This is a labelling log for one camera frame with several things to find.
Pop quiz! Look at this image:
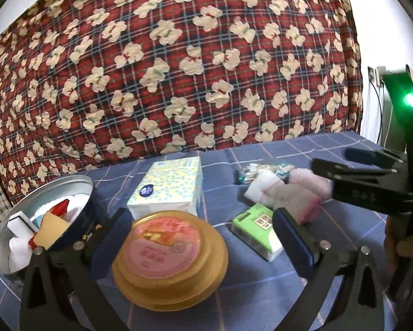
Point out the white foam block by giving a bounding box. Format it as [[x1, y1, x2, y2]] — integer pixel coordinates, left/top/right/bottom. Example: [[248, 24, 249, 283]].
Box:
[[7, 211, 39, 239]]

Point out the green pocket tissue pack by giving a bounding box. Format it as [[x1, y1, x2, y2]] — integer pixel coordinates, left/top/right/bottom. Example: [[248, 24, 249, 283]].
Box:
[[230, 204, 283, 262]]

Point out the white charger cable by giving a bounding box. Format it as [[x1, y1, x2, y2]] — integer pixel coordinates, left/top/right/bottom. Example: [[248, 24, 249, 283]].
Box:
[[381, 102, 395, 147]]

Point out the white cloth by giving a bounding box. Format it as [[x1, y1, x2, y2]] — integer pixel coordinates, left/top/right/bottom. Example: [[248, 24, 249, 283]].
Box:
[[244, 171, 285, 209]]

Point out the yellow dotted tissue box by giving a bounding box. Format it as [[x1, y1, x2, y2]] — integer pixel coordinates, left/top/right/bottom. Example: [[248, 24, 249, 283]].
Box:
[[127, 156, 202, 220]]

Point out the cotton swab plastic bag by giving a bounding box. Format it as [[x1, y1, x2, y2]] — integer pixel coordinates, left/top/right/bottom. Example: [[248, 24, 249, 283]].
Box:
[[237, 162, 295, 185]]

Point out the yellow sponge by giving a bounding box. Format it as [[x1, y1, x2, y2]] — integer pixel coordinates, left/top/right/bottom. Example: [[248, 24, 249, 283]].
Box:
[[33, 212, 70, 250]]

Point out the pink fluffy puff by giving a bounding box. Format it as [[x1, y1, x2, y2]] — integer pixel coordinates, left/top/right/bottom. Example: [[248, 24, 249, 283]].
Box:
[[289, 168, 332, 201]]

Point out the blue checked bed sheet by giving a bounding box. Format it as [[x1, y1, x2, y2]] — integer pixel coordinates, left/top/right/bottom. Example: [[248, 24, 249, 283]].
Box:
[[0, 132, 388, 330]]

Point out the pink mesh cloth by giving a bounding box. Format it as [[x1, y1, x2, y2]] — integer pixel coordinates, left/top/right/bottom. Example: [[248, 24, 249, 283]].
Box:
[[273, 184, 321, 225]]

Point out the black power cable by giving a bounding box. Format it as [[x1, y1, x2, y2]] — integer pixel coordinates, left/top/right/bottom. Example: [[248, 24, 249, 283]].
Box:
[[369, 78, 384, 145]]

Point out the red plaid teddy bear blanket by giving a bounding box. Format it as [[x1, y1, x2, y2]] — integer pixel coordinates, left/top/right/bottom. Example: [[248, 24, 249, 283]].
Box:
[[0, 0, 363, 203]]

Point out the round metal tin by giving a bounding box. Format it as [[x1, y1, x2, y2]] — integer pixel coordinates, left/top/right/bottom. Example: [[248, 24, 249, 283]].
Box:
[[0, 175, 108, 283]]

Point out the gold pink tin lid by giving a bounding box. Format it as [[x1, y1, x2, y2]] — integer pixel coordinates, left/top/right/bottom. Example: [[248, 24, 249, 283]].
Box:
[[112, 211, 229, 312]]

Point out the red fabric pouch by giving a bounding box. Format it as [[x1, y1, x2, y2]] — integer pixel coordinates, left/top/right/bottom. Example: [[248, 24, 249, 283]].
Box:
[[28, 199, 70, 251]]

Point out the wall power socket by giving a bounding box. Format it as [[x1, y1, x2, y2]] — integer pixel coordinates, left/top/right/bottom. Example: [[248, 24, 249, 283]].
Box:
[[367, 66, 377, 85]]

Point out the white charger plug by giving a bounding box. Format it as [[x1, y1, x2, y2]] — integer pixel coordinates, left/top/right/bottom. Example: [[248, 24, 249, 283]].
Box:
[[375, 66, 387, 87]]

